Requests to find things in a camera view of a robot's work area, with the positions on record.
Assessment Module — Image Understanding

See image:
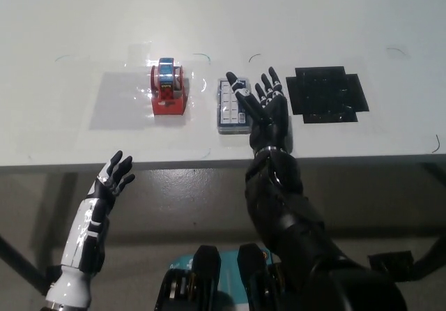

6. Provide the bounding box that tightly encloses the black tape patch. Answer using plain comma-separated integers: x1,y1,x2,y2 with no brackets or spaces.
285,66,369,124

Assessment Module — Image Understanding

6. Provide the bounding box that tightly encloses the black table leg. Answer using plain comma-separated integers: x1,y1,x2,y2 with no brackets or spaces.
0,233,48,291

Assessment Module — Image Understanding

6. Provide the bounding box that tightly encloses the white and black left hand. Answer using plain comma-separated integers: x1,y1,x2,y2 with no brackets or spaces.
45,149,137,304

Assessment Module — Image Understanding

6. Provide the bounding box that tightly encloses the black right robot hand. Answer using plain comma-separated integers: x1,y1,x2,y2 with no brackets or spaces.
225,66,293,156

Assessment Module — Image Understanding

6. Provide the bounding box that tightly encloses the clear plastic screw box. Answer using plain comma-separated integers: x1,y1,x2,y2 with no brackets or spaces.
216,77,254,136

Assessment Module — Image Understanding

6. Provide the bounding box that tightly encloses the clear plastic film sheet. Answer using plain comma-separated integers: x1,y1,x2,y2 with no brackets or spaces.
89,42,212,132

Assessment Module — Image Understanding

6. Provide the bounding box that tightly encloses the red tape dispenser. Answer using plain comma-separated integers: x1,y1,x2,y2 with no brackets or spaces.
150,56,188,117

